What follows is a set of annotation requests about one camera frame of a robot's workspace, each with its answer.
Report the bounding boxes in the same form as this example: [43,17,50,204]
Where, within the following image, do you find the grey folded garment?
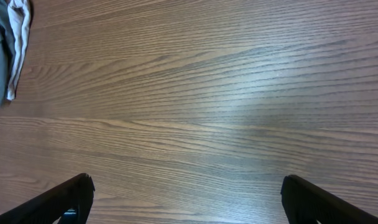
[0,0,16,106]

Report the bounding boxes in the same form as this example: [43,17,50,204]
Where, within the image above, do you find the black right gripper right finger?
[280,175,378,224]

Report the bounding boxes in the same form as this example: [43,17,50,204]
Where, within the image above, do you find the beige folded garment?
[7,0,31,101]

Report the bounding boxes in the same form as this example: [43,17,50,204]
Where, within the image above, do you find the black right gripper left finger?
[0,173,95,224]

